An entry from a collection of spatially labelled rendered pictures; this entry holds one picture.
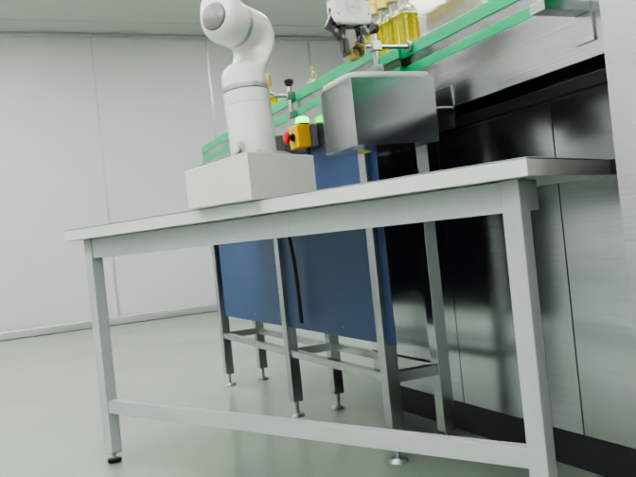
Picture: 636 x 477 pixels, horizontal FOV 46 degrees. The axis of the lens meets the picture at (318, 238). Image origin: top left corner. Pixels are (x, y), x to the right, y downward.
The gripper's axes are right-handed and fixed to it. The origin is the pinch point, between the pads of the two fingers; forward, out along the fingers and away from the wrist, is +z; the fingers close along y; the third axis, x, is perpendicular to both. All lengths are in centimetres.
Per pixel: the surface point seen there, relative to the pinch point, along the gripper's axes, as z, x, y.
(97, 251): 39, 84, -53
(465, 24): -1.3, -15.5, 22.3
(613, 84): 28, -75, 3
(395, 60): -1.3, 14.7, 20.8
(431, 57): 2.1, 0.3, 22.5
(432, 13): -16.6, 20.5, 39.2
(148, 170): -56, 603, 83
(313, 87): -4, 53, 14
